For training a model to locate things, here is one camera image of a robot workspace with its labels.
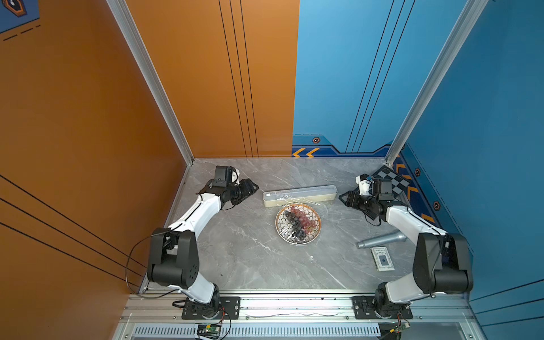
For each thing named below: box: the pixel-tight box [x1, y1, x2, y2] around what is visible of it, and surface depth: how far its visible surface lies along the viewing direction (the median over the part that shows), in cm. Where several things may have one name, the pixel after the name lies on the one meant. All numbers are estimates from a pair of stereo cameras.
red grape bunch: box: [289, 206, 318, 233], surface depth 92 cm
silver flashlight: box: [355, 232, 408, 250], surface depth 88 cm
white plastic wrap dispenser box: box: [262, 184, 338, 208], surface depth 99 cm
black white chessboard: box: [371, 165, 412, 196], surface depth 111 cm
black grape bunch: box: [284, 210, 308, 241], surface depth 91 cm
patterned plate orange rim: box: [274, 203, 323, 246], surface depth 95 cm
